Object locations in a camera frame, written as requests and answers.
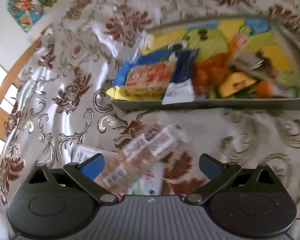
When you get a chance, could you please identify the mixed nuts clear pack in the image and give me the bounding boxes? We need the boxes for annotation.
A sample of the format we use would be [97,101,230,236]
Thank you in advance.
[93,123,189,194]

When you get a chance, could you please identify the white green red snack pouch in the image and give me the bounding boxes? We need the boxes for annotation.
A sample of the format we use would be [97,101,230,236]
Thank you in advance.
[72,145,165,199]

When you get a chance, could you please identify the dark blue snack bar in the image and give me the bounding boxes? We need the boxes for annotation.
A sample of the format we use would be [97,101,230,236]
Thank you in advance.
[161,49,198,105]

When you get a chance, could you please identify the gold foil snack pack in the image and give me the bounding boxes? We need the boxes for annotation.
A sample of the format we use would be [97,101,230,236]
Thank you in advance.
[218,72,257,98]

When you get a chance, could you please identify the small orange tangerine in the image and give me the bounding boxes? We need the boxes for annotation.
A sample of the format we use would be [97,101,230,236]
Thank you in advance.
[255,80,275,99]

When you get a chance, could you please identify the rice cracker snack pack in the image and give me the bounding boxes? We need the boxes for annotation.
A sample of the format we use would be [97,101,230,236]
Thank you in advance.
[123,61,176,95]

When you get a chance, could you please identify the dried fruit clear pack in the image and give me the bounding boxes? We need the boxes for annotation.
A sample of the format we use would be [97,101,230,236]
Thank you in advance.
[230,50,279,80]

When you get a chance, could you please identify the floral patterned bedspread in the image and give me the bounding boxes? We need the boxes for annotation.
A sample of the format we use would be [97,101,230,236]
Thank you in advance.
[0,0,300,239]

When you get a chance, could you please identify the grey box with painted bottom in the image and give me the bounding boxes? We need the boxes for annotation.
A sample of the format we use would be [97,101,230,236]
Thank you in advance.
[107,15,300,111]

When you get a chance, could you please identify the anime girl poster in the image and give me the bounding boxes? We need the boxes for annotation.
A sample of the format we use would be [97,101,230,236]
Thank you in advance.
[7,0,45,33]

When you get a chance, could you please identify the wooden bed frame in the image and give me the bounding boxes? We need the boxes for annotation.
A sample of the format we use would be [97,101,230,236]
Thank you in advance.
[0,37,41,143]

